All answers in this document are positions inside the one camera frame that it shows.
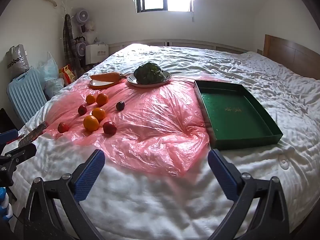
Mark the carrot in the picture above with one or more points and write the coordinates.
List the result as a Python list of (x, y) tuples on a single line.
[(106, 76)]

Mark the pink plastic sheet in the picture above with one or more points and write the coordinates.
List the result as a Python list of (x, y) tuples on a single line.
[(155, 120)]

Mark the white paper bag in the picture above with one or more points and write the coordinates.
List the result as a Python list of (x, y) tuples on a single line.
[(97, 53)]

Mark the wooden headboard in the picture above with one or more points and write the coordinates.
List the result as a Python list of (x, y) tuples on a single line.
[(290, 52)]

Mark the yellow and red box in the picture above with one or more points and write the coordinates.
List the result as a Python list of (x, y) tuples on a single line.
[(67, 75)]

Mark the orange-rimmed oval plate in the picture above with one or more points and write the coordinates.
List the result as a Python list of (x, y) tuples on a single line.
[(101, 84)]

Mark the large orange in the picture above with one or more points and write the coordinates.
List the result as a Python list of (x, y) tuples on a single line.
[(91, 123)]

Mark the dark leafy greens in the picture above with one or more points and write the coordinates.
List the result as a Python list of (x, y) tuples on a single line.
[(148, 73)]

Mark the small orange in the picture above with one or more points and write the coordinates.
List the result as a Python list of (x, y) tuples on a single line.
[(90, 99)]

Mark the grey printed bag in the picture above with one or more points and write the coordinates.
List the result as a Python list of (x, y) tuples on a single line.
[(17, 60)]

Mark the large red plum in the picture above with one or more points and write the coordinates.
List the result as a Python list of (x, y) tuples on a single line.
[(109, 127)]

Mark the light blue ribbed suitcase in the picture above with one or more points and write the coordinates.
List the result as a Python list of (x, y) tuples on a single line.
[(25, 92)]

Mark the dark purple plum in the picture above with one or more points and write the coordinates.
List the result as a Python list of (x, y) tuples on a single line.
[(120, 105)]

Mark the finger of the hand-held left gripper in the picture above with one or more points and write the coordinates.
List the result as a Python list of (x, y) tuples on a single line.
[(8, 135), (21, 152)]

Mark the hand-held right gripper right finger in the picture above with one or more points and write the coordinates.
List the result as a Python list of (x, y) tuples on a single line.
[(222, 177)]

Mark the striped-rim round plate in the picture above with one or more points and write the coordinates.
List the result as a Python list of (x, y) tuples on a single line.
[(132, 80)]

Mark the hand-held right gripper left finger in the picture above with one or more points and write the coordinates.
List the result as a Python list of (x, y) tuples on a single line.
[(90, 175)]

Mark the green rectangular tray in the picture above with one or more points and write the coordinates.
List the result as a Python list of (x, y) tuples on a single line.
[(232, 115)]

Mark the clear plastic bag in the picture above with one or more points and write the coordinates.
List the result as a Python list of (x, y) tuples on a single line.
[(50, 72)]

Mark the plaid scarf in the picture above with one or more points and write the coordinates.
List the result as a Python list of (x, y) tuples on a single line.
[(68, 40)]

